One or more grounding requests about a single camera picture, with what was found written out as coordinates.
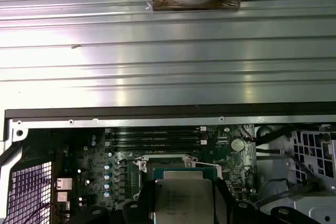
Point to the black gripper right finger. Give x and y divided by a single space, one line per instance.
223 208

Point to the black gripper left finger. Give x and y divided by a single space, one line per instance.
144 208

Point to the metal socket cover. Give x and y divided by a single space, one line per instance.
219 172

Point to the silver CPU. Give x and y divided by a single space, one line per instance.
183 200

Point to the CPU socket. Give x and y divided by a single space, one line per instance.
143 164

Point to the black RAM slot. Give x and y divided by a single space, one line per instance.
157 129
157 142
157 149
157 136

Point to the green motherboard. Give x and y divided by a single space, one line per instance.
225 161

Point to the round coin battery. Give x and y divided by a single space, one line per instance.
237 144

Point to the black open PC case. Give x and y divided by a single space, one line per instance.
157 121

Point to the silver metal drive cage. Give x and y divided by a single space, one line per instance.
326 137

